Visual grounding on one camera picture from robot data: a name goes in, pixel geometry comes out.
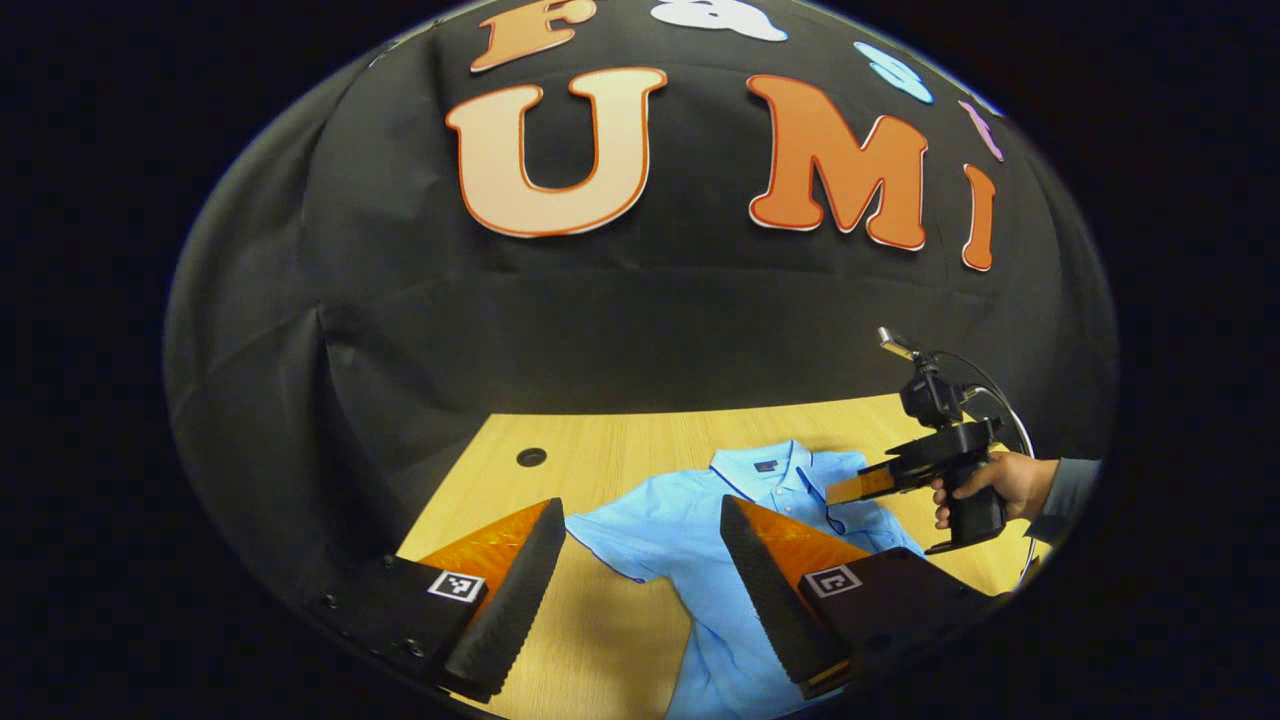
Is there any light blue T-shirt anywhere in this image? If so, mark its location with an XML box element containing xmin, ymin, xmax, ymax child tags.
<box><xmin>565</xmin><ymin>440</ymin><xmax>926</xmax><ymax>720</ymax></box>

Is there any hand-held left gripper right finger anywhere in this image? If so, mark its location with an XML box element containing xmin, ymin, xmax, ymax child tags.
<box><xmin>718</xmin><ymin>494</ymin><xmax>1016</xmax><ymax>701</ymax></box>

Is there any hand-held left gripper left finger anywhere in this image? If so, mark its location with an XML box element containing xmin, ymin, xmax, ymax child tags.
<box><xmin>300</xmin><ymin>497</ymin><xmax>567</xmax><ymax>704</ymax></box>

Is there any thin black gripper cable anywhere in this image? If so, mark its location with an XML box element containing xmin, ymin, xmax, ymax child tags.
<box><xmin>935</xmin><ymin>349</ymin><xmax>1038</xmax><ymax>583</ymax></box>

